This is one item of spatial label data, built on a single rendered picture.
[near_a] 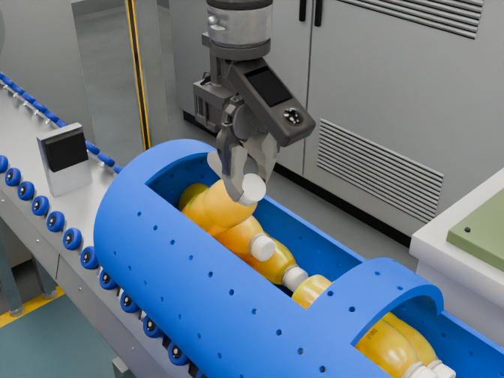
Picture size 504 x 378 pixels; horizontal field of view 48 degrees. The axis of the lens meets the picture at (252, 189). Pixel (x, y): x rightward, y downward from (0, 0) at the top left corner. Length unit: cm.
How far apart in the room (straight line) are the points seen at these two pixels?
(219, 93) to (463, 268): 43
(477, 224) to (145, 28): 97
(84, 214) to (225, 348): 68
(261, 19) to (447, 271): 47
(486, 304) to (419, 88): 149
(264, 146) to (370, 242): 199
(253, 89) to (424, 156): 178
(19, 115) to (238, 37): 124
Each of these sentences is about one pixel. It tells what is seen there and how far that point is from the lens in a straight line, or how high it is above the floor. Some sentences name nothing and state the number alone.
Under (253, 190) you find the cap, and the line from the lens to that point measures 76.
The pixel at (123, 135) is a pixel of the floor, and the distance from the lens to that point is 356.
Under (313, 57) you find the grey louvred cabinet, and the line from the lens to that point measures 261.
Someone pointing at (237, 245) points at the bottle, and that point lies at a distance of 91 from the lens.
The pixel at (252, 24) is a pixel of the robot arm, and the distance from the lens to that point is 64.
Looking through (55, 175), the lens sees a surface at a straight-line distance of 138.
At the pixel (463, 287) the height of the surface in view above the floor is 110.
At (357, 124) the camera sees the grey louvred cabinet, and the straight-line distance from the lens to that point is 254.
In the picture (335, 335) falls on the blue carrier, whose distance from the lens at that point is 65.
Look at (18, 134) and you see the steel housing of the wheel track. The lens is 171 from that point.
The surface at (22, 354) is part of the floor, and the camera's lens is 235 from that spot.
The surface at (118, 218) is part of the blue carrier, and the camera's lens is 89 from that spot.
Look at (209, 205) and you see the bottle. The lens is 80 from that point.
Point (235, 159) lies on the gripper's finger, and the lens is 71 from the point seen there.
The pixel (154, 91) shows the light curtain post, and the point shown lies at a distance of 160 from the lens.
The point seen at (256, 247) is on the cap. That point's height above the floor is 112.
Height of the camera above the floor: 170
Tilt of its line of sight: 35 degrees down
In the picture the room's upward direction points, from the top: straight up
